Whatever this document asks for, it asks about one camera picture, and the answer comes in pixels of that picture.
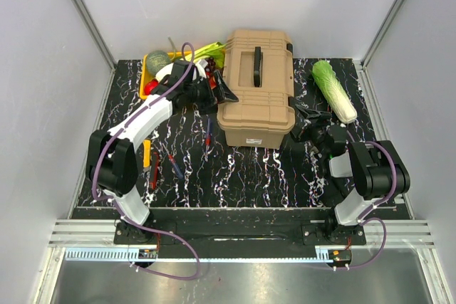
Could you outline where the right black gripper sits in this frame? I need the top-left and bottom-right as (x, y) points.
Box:
(284, 105), (330, 157)

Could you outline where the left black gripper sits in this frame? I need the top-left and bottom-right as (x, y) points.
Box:
(186, 72), (239, 117)

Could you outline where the tan plastic tool box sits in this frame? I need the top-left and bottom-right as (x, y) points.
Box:
(217, 29), (295, 149)

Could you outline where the steel claw hammer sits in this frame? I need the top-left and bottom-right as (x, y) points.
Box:
(309, 147), (321, 157)

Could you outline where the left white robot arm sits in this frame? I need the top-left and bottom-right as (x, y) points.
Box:
(85, 60), (239, 243)

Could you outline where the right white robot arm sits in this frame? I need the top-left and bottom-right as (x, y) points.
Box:
(289, 98), (411, 244)

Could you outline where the red yellow lychee cluster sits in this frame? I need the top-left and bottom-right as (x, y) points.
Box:
(206, 73), (217, 89)

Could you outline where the purple grape bunch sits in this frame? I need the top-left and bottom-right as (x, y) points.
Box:
(204, 56), (217, 74)

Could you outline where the blue screwdriver right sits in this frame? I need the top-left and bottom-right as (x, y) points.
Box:
(204, 117), (212, 160)

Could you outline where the blue screwdriver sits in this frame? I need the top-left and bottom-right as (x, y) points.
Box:
(204, 117), (212, 160)
(163, 146), (184, 179)

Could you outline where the green napa cabbage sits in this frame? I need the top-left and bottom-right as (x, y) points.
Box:
(311, 60), (358, 125)

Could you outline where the green white leek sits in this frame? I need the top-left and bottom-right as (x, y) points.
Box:
(163, 42), (225, 69)

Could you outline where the red apple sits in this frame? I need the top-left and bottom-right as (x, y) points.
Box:
(144, 79), (159, 96)

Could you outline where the green netted melon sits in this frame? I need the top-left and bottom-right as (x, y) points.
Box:
(145, 51), (172, 75)

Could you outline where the yellow plastic fruit tray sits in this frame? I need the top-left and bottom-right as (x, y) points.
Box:
(138, 53), (182, 100)

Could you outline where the blue screwdriver left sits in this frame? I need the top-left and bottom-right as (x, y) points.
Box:
(163, 146), (184, 179)

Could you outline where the yellow utility knife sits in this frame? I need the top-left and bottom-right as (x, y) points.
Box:
(142, 140), (151, 170)

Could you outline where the red black utility knife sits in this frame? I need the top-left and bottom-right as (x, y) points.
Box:
(150, 152), (160, 190)

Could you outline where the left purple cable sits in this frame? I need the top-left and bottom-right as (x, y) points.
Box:
(91, 42), (202, 281)

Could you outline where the purple cable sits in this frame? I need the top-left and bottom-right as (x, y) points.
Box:
(334, 140), (397, 271)
(91, 42), (202, 281)

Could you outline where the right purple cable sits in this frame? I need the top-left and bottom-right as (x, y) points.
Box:
(334, 140), (397, 271)

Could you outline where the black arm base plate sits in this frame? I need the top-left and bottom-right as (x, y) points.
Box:
(113, 207), (368, 261)

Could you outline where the aluminium frame rail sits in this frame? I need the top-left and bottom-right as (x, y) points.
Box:
(48, 220), (435, 264)

